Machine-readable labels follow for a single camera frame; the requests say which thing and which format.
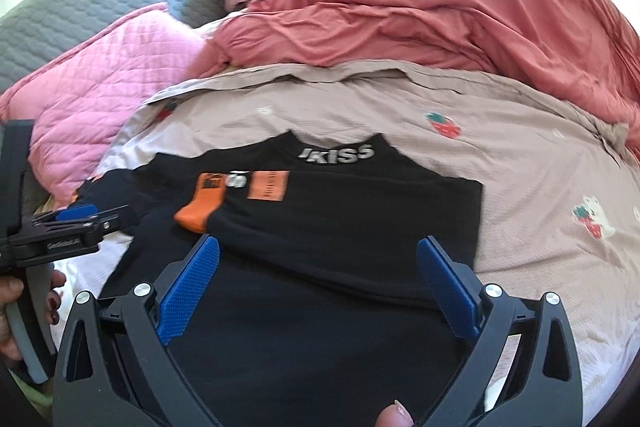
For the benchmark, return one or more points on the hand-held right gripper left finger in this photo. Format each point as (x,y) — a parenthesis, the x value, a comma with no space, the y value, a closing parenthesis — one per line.
(192,287)

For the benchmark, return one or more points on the person's right hand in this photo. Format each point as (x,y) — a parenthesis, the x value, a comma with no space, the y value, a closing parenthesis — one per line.
(395,414)

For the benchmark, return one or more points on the beige strawberry print blanket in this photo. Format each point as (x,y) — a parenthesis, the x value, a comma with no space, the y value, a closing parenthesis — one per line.
(525,167)

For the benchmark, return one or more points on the coral red duvet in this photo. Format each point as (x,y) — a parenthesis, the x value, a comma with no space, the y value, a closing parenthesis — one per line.
(425,7)

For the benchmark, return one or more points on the person's left hand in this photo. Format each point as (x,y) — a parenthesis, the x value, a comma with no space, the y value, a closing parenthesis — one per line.
(10,327)

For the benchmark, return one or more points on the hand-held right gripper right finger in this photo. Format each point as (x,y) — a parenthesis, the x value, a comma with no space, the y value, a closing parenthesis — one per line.
(450,287)

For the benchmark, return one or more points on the pink quilted pillow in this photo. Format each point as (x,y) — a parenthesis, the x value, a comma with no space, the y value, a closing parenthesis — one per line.
(100,82)

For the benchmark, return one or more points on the black shirt with orange patches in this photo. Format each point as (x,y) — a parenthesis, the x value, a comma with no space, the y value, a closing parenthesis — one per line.
(325,232)

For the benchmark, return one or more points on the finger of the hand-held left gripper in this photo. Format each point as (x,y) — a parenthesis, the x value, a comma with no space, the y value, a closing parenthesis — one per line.
(50,247)
(75,212)

